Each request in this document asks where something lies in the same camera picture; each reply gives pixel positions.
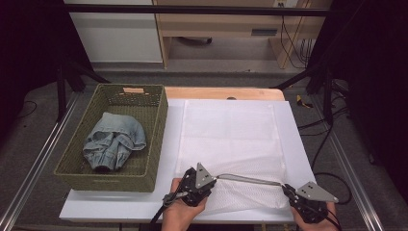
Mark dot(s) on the white mesh laundry bag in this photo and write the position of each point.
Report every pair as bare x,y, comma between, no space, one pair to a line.
231,141

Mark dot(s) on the black curtain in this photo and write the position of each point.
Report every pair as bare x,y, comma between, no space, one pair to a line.
378,64
25,48

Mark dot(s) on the black horizontal bar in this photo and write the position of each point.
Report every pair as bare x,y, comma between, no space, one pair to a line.
192,10

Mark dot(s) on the green woven basket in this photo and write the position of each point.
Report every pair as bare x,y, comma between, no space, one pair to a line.
128,181

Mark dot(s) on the light wooden desk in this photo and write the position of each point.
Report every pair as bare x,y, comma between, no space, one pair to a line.
224,25

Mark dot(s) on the person's left hand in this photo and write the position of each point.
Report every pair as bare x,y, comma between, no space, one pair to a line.
179,218

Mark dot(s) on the aluminium floor rail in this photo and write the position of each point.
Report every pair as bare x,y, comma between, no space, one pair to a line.
366,205
34,166

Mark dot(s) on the light blue denim garment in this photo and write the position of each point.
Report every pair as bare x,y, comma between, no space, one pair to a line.
112,141

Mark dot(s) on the white cabinet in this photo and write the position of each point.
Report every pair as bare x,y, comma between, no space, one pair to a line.
118,38

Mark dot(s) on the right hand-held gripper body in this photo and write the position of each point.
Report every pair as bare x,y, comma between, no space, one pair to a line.
312,192

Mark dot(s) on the black metal stand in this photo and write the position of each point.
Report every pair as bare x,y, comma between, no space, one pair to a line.
61,89
327,96

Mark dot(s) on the white board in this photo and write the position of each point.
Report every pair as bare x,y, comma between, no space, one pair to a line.
122,205

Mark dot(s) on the yellow and black tool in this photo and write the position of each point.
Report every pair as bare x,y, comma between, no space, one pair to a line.
301,101

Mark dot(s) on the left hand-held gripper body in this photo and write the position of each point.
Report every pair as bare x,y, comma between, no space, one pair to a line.
202,176

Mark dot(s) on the person's right hand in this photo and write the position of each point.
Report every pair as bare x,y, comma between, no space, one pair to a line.
317,227

